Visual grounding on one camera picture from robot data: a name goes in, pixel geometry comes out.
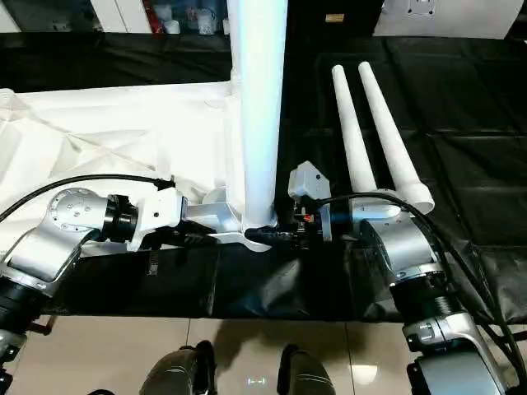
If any white plastic table top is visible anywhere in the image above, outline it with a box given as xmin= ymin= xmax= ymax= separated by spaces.
xmin=0 ymin=80 xmax=281 ymax=254

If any grey left robot foot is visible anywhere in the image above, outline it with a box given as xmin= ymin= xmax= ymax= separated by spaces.
xmin=139 ymin=340 xmax=217 ymax=395

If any black work mat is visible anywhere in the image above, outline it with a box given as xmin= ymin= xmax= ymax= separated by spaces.
xmin=0 ymin=31 xmax=527 ymax=324

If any black box with gold label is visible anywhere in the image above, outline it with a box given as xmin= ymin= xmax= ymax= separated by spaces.
xmin=286 ymin=0 xmax=386 ymax=39

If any white glass door cabinet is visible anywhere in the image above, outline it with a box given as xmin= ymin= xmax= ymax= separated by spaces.
xmin=0 ymin=0 xmax=231 ymax=37

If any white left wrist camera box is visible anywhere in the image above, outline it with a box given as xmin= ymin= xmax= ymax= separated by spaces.
xmin=127 ymin=180 xmax=190 ymax=253

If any black metal table frame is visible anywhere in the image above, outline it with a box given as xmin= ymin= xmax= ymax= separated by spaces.
xmin=30 ymin=314 xmax=54 ymax=337

